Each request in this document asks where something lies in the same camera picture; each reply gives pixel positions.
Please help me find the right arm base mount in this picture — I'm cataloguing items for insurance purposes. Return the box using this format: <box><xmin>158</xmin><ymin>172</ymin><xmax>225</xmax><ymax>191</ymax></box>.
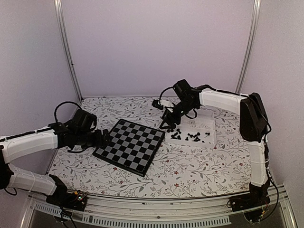
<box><xmin>226</xmin><ymin>189</ymin><xmax>270</xmax><ymax>223</ymax></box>

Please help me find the white plastic tray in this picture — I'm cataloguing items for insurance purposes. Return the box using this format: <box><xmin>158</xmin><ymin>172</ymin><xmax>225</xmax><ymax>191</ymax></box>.
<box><xmin>165</xmin><ymin>110</ymin><xmax>217</xmax><ymax>148</ymax></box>

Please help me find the black white chessboard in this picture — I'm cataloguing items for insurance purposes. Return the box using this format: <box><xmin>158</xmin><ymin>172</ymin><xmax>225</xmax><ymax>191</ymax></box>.
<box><xmin>93</xmin><ymin>119</ymin><xmax>165</xmax><ymax>177</ymax></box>

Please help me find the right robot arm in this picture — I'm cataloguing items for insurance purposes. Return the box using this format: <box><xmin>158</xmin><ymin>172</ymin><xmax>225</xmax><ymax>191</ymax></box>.
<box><xmin>152</xmin><ymin>79</ymin><xmax>271</xmax><ymax>207</ymax></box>

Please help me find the left aluminium frame post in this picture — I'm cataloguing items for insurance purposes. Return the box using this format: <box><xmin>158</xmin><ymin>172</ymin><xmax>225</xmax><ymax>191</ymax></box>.
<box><xmin>54</xmin><ymin>0</ymin><xmax>83</xmax><ymax>101</ymax></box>

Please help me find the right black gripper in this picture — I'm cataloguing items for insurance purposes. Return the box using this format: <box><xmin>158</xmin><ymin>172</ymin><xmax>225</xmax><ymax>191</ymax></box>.
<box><xmin>160</xmin><ymin>100</ymin><xmax>196</xmax><ymax>130</ymax></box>

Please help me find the floral patterned table mat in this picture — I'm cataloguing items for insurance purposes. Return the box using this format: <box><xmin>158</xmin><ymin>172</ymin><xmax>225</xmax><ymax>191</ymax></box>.
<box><xmin>49</xmin><ymin>106</ymin><xmax>265</xmax><ymax>199</ymax></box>

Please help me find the right aluminium frame post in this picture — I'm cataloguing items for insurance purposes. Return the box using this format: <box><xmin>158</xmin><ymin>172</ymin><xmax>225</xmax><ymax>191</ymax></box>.
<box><xmin>235</xmin><ymin>0</ymin><xmax>261</xmax><ymax>93</ymax></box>

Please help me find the aluminium frame post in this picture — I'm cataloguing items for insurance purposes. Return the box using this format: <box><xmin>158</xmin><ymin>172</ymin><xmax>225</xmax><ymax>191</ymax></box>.
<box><xmin>235</xmin><ymin>0</ymin><xmax>261</xmax><ymax>93</ymax></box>
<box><xmin>54</xmin><ymin>0</ymin><xmax>83</xmax><ymax>101</ymax></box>

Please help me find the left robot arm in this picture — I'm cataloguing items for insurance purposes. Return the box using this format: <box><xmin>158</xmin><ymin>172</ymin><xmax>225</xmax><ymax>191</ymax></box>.
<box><xmin>0</xmin><ymin>109</ymin><xmax>110</xmax><ymax>206</ymax></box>

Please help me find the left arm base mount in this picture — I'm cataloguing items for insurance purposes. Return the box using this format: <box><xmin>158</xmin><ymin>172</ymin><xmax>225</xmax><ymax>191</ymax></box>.
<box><xmin>46</xmin><ymin>179</ymin><xmax>87</xmax><ymax>211</ymax></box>

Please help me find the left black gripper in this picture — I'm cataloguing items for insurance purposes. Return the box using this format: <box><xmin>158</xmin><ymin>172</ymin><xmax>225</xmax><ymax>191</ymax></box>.
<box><xmin>76</xmin><ymin>129</ymin><xmax>112</xmax><ymax>150</ymax></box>

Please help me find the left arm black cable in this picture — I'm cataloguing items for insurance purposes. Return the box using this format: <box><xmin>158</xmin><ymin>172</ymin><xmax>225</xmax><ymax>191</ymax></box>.
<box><xmin>53</xmin><ymin>101</ymin><xmax>83</xmax><ymax>124</ymax></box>

